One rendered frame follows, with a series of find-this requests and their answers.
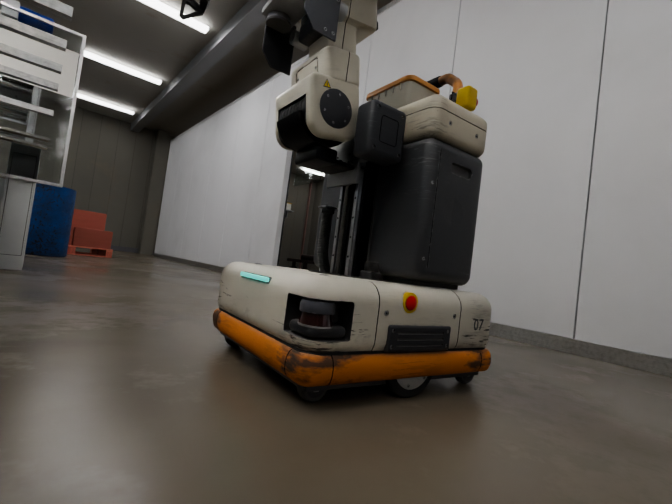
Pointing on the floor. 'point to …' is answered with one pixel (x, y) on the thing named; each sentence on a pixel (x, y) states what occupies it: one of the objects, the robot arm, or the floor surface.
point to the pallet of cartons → (90, 234)
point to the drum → (50, 221)
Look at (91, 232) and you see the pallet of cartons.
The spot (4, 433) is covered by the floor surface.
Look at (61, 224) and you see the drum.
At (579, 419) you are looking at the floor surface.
